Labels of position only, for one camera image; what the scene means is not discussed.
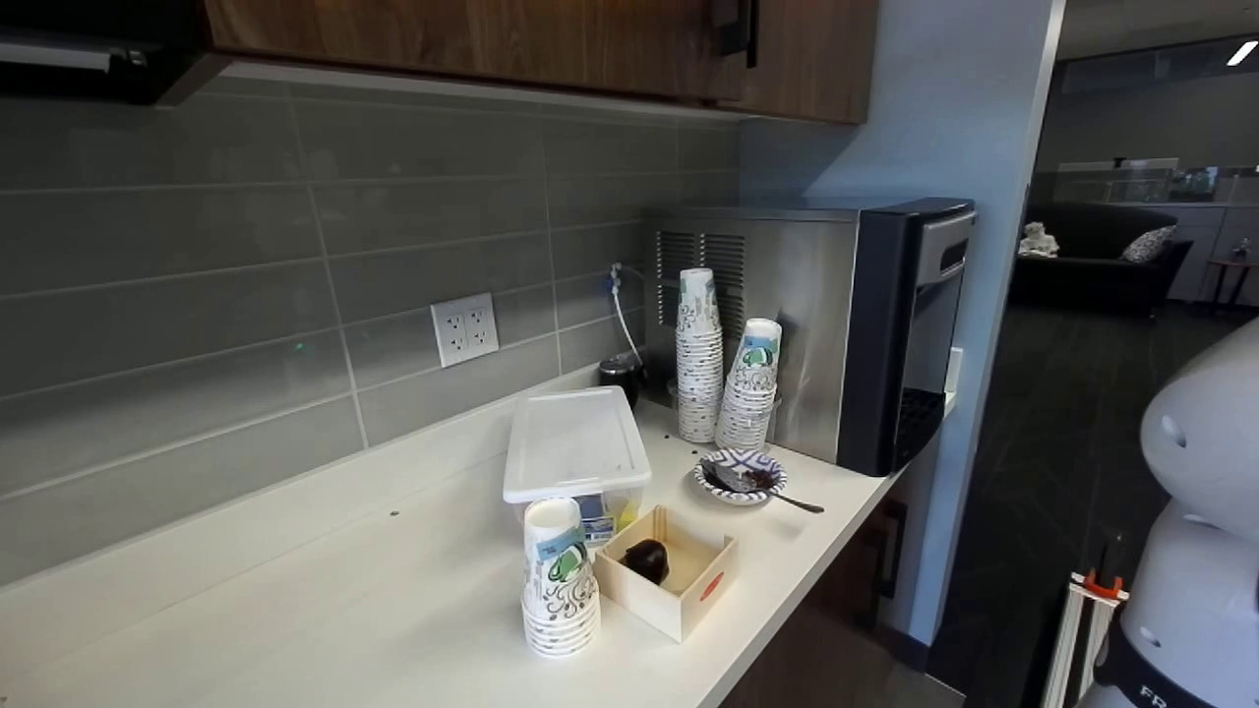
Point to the black round object in box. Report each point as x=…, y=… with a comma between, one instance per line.
x=651, y=558

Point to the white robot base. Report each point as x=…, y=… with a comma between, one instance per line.
x=1191, y=632

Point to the tall paper cup stack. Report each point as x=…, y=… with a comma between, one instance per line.
x=697, y=354

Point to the clear plastic container white lid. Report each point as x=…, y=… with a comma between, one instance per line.
x=580, y=444

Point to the grey metal spoon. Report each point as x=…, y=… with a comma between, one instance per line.
x=753, y=482

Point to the white wall outlet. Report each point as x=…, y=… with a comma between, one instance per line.
x=466, y=328

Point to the short paper cup stack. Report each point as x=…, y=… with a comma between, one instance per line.
x=562, y=590

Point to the steel black water dispenser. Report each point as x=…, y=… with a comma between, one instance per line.
x=868, y=300

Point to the blue patterned paper bowl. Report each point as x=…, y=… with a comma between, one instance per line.
x=732, y=458

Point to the dark sofa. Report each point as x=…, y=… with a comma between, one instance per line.
x=1110, y=260

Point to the small wooden box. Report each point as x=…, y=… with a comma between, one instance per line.
x=697, y=573

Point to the wrapped paper cup stack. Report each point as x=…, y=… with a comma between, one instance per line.
x=748, y=391

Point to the wooden cabinet door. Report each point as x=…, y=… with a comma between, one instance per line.
x=798, y=58
x=639, y=47

